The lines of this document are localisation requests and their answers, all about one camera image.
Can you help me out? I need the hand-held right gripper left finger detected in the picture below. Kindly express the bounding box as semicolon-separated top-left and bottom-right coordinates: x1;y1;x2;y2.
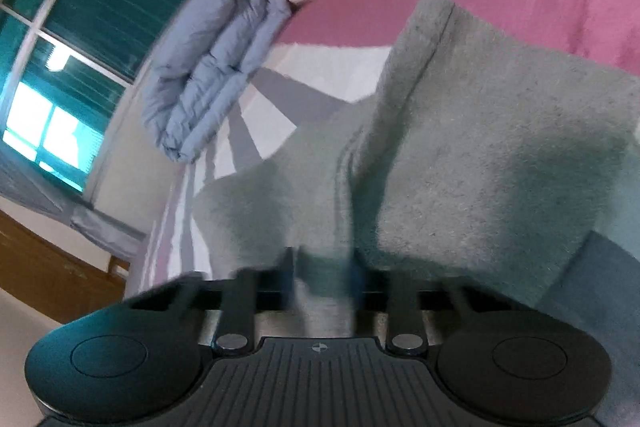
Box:
128;248;297;355

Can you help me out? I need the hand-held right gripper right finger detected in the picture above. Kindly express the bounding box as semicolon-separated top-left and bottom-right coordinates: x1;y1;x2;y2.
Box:
353;248;506;356

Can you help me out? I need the folded light blue quilt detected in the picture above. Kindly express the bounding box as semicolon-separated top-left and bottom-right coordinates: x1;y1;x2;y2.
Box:
140;0;296;165

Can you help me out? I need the dark teal cloth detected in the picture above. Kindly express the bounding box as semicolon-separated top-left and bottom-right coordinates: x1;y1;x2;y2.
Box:
535;227;640;358

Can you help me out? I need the grey curtain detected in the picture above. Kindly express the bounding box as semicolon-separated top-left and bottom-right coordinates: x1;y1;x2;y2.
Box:
0;147;146;263

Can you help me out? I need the brown wooden board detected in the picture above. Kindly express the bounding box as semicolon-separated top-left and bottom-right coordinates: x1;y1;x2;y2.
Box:
0;212;132;324

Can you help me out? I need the window with teal shutters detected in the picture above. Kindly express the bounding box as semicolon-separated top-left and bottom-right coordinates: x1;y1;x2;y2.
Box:
0;0;206;198

